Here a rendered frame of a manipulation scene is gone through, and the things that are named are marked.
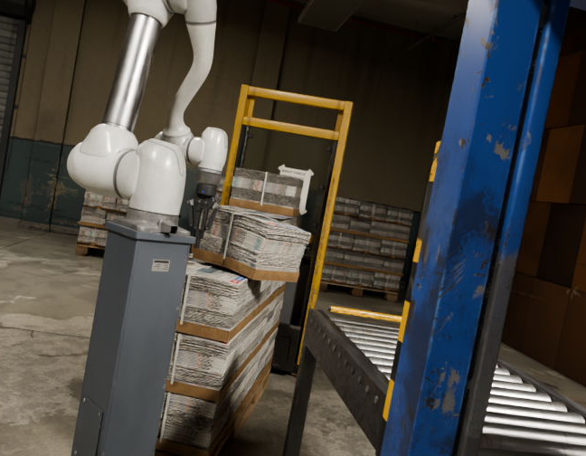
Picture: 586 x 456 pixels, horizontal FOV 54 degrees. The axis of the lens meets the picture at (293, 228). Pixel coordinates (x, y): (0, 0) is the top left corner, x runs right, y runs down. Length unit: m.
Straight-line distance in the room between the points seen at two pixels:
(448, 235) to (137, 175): 1.29
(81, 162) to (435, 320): 1.45
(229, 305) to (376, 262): 5.90
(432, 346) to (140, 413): 1.38
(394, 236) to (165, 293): 6.39
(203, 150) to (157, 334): 0.70
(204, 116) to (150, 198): 7.50
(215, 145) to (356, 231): 5.80
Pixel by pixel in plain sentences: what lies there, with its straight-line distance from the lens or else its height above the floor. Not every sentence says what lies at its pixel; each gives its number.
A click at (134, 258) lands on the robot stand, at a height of 0.92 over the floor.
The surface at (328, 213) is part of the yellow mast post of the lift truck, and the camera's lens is 3.77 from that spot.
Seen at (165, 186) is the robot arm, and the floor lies 1.14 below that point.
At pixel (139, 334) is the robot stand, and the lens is 1.80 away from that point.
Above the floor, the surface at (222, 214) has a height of 1.05.
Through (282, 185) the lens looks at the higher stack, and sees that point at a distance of 3.27.
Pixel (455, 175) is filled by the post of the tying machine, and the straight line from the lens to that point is 0.63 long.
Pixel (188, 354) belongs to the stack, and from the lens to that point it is 2.24.
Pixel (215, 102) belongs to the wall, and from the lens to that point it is 9.25.
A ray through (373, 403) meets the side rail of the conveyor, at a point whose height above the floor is 0.76.
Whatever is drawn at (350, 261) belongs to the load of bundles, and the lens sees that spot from 7.84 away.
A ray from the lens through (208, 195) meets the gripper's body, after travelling 2.14.
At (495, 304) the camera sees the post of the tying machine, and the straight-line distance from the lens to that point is 0.64.
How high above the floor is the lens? 1.18
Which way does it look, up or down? 3 degrees down
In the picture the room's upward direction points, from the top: 10 degrees clockwise
